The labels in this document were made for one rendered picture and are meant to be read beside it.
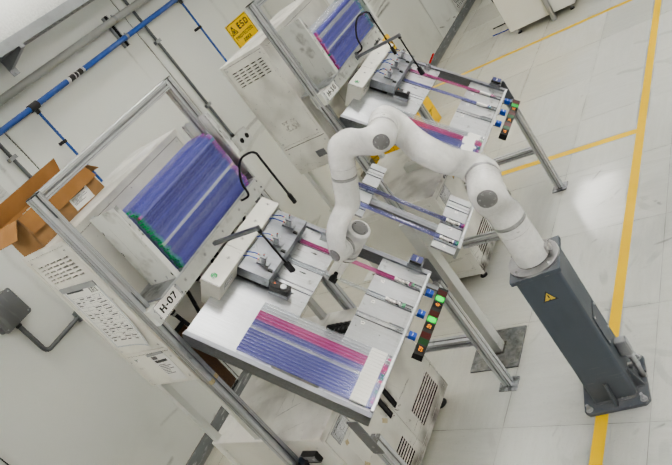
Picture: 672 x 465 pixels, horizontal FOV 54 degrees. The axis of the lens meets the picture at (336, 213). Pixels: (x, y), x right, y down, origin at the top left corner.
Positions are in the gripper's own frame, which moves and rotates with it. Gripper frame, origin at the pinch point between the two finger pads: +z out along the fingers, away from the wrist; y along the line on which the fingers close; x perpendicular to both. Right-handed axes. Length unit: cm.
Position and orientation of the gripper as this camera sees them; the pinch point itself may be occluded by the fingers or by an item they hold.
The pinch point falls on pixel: (334, 276)
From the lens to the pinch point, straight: 259.5
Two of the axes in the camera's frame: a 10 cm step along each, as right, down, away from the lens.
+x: 8.8, 4.7, -0.6
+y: -3.8, 6.3, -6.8
